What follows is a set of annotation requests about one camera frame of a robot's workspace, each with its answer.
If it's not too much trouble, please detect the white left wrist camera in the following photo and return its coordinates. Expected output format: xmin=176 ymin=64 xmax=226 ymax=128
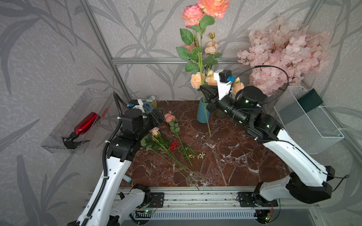
xmin=127 ymin=99 xmax=145 ymax=113

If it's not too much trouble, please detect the small yellow lidded jar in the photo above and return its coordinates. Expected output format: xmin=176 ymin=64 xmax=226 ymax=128
xmin=146 ymin=95 xmax=157 ymax=107

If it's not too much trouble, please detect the pink rose spray stem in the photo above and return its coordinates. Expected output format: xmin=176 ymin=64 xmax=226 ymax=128
xmin=184 ymin=40 xmax=201 ymax=53

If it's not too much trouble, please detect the white wire mesh basket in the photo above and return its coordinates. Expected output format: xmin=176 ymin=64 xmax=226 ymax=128
xmin=274 ymin=86 xmax=345 ymax=154

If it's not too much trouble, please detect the red carnation stem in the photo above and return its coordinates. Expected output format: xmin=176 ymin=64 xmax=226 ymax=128
xmin=169 ymin=141 xmax=202 ymax=179

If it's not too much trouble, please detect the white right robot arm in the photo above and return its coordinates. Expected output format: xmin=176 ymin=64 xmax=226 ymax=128
xmin=200 ymin=85 xmax=335 ymax=206

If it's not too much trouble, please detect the peach rose spray stem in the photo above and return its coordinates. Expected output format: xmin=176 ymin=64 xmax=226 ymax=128
xmin=204 ymin=33 xmax=222 ymax=71

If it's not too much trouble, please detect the pink rose spray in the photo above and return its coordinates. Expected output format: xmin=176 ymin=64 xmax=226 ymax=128
xmin=176 ymin=0 xmax=231 ymax=137
xmin=164 ymin=111 xmax=196 ymax=166

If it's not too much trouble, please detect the teal ceramic vase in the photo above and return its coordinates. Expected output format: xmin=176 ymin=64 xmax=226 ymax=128
xmin=197 ymin=97 xmax=210 ymax=124

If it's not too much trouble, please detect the clear plastic wall bin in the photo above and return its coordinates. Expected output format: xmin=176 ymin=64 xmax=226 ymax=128
xmin=41 ymin=89 xmax=114 ymax=154

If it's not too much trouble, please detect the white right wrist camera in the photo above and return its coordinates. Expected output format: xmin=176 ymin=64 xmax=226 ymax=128
xmin=213 ymin=69 xmax=235 ymax=100

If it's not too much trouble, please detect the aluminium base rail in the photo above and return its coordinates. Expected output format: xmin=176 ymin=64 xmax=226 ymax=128
xmin=111 ymin=186 xmax=320 ymax=211

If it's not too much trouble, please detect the magenta rose bud stem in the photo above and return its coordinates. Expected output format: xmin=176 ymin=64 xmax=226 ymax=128
xmin=141 ymin=128 xmax=197 ymax=186

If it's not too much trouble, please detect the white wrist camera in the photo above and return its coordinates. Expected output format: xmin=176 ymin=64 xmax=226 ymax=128
xmin=213 ymin=69 xmax=235 ymax=100
xmin=127 ymin=99 xmax=145 ymax=113

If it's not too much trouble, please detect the blue-grey rose bunch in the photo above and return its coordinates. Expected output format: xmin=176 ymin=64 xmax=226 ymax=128
xmin=142 ymin=102 xmax=155 ymax=114

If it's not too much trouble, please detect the pink cherry blossom tree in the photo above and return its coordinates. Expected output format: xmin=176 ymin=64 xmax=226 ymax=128
xmin=237 ymin=15 xmax=331 ymax=96

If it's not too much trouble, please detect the teal handled scraper tool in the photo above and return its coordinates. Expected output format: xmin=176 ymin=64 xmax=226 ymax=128
xmin=123 ymin=175 xmax=132 ymax=183

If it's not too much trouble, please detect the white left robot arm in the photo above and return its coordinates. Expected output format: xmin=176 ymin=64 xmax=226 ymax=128
xmin=68 ymin=108 xmax=165 ymax=226

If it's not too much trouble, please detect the large peach rose spray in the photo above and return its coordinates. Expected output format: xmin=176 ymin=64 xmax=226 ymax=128
xmin=190 ymin=70 xmax=217 ymax=89

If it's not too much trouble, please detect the red spray bottle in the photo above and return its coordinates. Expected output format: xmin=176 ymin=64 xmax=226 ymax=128
xmin=62 ymin=112 xmax=99 ymax=149

